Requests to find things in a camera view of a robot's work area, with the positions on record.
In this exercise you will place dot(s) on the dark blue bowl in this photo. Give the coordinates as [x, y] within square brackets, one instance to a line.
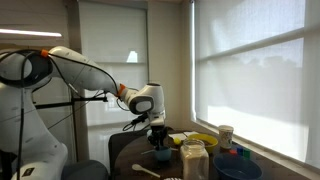
[235, 167]

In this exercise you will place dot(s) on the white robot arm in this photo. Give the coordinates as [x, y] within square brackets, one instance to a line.
[39, 154]

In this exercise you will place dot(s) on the white paper napkin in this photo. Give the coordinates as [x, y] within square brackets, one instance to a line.
[187, 133]
[179, 136]

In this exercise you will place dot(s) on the white plastic spoon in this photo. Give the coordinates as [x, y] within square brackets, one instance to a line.
[137, 167]

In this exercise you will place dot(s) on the black camera stand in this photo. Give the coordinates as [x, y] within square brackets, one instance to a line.
[79, 122]

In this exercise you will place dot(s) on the blue toy block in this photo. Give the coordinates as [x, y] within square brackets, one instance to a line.
[240, 151]

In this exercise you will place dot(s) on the green toy block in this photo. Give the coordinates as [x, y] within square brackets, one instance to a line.
[246, 153]

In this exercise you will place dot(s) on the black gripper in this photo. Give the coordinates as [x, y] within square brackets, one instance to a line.
[158, 134]

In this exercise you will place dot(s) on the red toy block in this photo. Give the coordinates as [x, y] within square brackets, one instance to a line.
[232, 151]

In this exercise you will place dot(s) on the patterned paper cup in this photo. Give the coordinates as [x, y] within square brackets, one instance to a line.
[225, 134]

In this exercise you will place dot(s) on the glass jar with white powder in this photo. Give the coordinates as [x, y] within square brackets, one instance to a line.
[195, 160]

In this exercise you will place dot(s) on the black chair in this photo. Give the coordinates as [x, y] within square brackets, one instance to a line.
[125, 149]

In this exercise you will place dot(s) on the yellow lemon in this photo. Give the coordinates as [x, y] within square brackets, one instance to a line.
[177, 141]

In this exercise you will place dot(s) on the yellow bowl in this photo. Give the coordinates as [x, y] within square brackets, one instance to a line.
[209, 141]

